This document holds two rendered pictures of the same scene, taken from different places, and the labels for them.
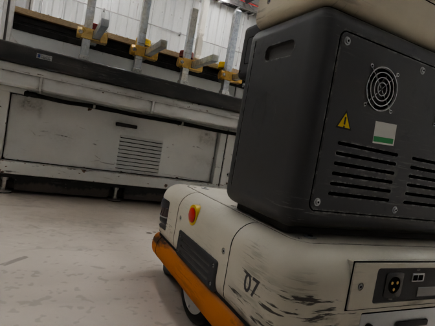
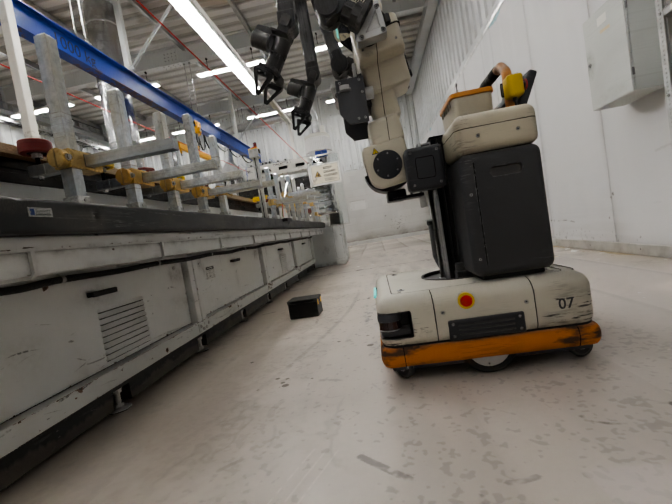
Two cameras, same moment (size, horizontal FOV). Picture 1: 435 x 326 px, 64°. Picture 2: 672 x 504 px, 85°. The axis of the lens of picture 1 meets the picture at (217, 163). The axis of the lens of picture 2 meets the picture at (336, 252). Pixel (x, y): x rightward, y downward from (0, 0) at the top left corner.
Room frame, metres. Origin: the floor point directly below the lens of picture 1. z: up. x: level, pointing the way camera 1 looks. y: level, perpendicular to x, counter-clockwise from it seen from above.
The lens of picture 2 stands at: (0.55, 1.17, 0.51)
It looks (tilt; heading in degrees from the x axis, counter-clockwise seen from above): 3 degrees down; 303
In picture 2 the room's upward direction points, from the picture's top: 9 degrees counter-clockwise
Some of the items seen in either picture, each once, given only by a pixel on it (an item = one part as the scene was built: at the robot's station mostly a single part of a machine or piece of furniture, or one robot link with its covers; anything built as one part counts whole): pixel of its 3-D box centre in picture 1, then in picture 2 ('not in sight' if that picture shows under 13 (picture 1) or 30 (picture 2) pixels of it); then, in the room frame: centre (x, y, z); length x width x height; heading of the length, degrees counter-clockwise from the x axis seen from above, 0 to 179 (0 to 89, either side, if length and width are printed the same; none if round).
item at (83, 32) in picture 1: (92, 35); (76, 162); (1.67, 0.68, 0.82); 0.14 x 0.06 x 0.05; 117
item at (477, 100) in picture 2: not in sight; (466, 115); (0.84, -0.31, 0.87); 0.23 x 0.15 x 0.11; 117
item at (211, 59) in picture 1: (197, 64); (192, 183); (1.84, 0.19, 0.81); 0.43 x 0.03 x 0.04; 27
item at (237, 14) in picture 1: (230, 53); (195, 165); (2.00, 0.03, 0.94); 0.04 x 0.04 x 0.48; 27
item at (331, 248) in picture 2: not in sight; (291, 213); (4.46, -3.64, 0.95); 1.65 x 0.70 x 1.90; 27
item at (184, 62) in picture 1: (189, 65); (174, 185); (1.89, 0.23, 0.81); 0.14 x 0.06 x 0.05; 117
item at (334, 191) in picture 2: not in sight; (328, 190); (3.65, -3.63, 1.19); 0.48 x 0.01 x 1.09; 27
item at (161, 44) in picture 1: (150, 52); (156, 176); (1.73, 0.41, 0.81); 0.43 x 0.03 x 0.04; 27
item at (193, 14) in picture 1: (187, 53); (169, 171); (1.88, 0.25, 0.87); 0.04 x 0.04 x 0.48; 27
